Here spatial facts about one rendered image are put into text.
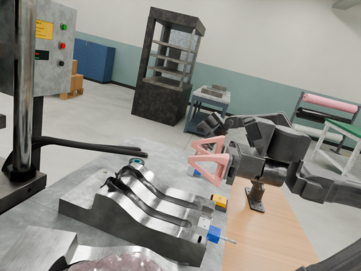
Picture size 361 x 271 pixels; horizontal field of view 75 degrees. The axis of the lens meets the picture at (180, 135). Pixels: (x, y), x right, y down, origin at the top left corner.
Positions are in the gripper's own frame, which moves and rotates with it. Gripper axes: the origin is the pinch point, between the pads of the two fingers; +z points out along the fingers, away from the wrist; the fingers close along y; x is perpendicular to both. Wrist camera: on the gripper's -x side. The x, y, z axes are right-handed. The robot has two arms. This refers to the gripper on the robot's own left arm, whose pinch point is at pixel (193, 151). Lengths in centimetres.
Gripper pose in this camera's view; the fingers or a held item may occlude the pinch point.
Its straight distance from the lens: 52.3
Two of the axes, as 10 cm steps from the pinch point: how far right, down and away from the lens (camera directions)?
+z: -9.7, -2.5, 0.4
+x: -2.2, 9.2, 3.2
